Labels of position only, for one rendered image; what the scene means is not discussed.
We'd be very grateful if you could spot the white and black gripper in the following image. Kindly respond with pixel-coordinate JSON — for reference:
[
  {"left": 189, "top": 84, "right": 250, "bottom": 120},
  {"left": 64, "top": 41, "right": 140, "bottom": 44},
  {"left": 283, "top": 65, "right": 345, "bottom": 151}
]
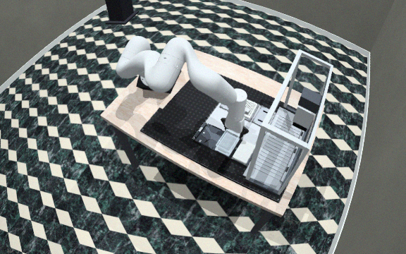
[{"left": 221, "top": 114, "right": 249, "bottom": 139}]

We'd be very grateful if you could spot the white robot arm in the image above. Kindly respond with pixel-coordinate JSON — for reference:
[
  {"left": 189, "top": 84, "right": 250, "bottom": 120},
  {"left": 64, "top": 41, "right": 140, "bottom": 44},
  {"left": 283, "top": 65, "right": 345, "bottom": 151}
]
[{"left": 116, "top": 36, "right": 250, "bottom": 121}]

